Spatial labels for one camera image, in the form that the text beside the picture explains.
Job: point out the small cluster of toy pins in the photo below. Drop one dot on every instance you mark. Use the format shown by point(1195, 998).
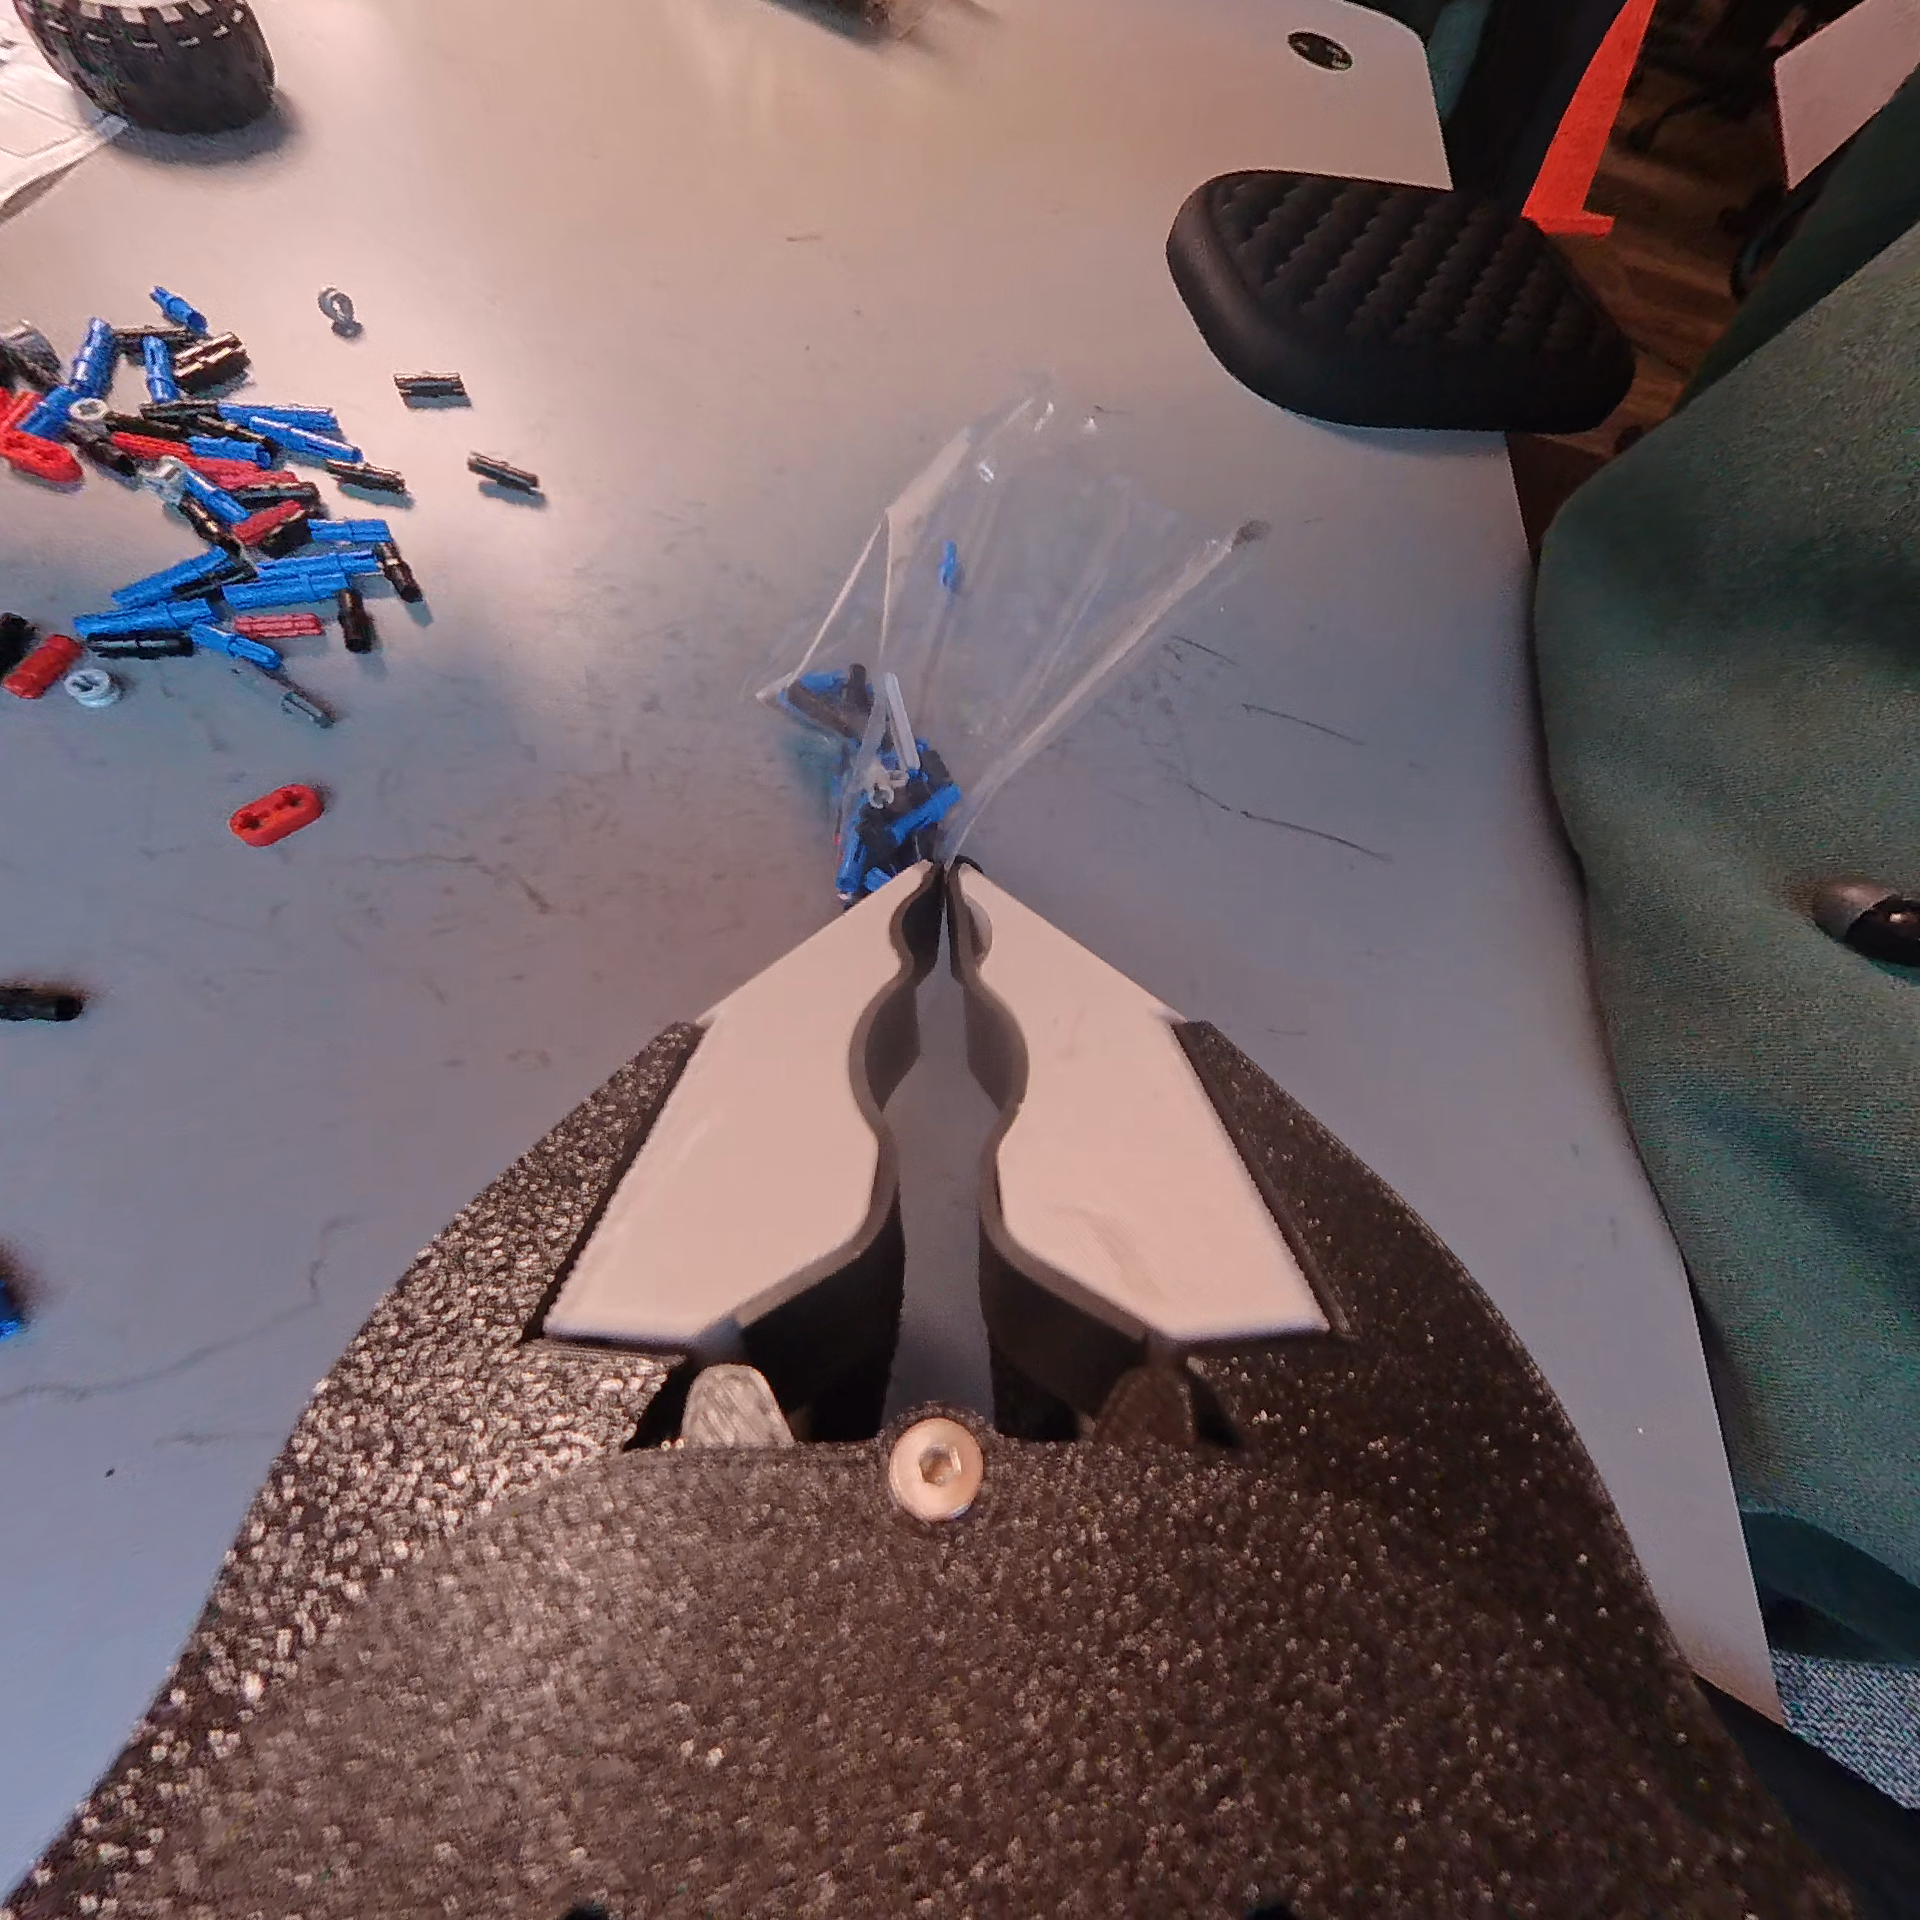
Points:
point(886, 787)

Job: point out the black toy tyre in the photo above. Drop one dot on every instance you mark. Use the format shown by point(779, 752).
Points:
point(153, 77)

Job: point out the blue toy pin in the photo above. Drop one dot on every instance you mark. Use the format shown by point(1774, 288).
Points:
point(11, 1305)

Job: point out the red toy connector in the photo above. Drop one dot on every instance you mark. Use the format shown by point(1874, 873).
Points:
point(278, 815)

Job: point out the grey desk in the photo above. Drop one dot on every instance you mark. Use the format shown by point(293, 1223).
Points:
point(603, 902)

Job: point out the red bar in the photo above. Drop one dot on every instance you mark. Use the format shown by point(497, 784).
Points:
point(1585, 123)

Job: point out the clear plastic bag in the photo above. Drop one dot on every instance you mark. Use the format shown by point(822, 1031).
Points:
point(1020, 603)

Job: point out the large pile of toy pins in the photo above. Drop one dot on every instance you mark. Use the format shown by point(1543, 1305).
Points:
point(212, 572)

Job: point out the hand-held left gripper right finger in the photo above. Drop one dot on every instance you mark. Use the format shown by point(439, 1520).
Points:
point(1156, 1171)

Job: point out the long black toy pin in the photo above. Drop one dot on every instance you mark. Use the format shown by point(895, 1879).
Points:
point(37, 1005)

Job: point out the white sticker sheet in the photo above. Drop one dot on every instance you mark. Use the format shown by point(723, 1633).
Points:
point(37, 144)

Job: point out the black padded armrest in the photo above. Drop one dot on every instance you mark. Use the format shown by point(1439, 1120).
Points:
point(1395, 301)

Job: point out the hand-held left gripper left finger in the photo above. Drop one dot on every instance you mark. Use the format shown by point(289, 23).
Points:
point(737, 1171)

